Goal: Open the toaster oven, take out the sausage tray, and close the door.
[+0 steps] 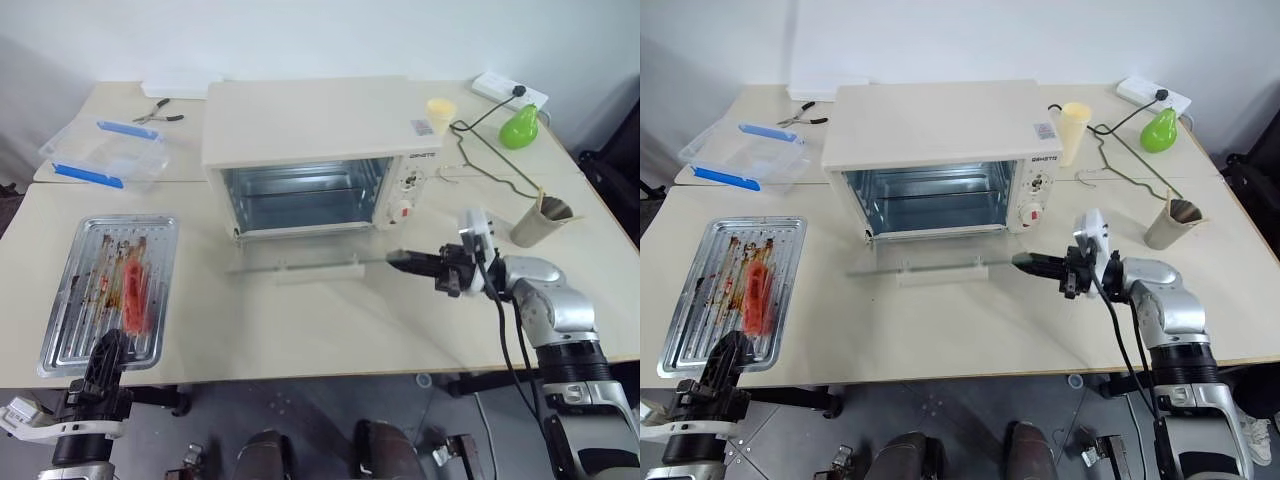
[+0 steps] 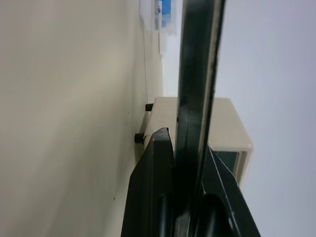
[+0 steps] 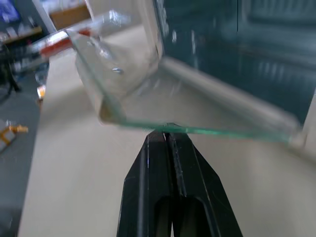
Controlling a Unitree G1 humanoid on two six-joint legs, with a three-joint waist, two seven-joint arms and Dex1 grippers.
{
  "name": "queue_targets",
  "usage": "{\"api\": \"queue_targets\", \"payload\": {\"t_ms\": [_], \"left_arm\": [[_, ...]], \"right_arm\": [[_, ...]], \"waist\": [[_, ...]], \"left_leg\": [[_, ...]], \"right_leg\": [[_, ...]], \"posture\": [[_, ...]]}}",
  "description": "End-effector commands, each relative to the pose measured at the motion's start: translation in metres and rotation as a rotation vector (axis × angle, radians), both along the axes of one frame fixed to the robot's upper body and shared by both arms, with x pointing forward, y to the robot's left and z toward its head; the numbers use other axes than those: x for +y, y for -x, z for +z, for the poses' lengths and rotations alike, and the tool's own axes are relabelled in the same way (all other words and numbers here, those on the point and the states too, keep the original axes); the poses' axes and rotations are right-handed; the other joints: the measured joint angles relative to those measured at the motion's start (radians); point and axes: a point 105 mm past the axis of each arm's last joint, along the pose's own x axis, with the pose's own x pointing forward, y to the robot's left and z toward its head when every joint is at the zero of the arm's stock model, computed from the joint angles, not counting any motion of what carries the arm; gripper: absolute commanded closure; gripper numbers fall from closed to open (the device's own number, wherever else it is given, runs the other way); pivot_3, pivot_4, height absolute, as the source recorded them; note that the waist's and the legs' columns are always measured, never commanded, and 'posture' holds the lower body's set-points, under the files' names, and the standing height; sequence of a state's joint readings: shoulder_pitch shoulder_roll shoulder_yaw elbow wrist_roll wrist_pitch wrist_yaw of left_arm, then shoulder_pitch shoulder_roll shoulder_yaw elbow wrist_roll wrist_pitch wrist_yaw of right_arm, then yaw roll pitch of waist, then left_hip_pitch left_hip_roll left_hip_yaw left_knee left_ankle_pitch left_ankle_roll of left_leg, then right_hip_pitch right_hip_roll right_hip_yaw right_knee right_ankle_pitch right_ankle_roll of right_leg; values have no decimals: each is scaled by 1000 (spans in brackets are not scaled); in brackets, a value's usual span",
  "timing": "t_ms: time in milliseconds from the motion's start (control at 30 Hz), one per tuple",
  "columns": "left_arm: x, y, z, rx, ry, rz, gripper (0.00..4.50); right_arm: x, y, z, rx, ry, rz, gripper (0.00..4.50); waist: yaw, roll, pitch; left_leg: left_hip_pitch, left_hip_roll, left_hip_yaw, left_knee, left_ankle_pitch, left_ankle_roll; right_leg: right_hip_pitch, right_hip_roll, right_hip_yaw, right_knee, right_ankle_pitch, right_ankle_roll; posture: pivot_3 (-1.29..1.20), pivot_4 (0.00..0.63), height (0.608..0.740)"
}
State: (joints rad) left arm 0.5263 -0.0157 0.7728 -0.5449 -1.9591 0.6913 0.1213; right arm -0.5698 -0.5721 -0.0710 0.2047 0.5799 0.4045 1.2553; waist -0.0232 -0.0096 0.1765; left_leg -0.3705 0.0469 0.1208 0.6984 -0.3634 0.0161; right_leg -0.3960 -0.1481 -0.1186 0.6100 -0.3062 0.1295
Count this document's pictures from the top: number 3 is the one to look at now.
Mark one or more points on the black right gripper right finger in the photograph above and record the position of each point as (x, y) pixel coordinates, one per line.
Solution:
(200, 187)

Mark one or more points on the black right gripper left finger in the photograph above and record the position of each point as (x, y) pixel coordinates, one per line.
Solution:
(138, 187)

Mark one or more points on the small orange object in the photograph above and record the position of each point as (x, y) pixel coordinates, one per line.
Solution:
(41, 91)

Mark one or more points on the clear glass container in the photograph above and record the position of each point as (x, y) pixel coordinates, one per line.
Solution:
(128, 81)

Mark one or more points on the silver and red bar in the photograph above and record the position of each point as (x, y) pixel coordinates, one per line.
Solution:
(53, 44)

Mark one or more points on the cluttered wooden desk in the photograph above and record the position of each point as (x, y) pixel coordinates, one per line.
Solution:
(19, 32)

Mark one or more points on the yellow metal bracket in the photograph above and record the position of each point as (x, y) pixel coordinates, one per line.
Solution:
(12, 133)

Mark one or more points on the brown cardboard box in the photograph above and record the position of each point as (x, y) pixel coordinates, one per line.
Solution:
(70, 16)

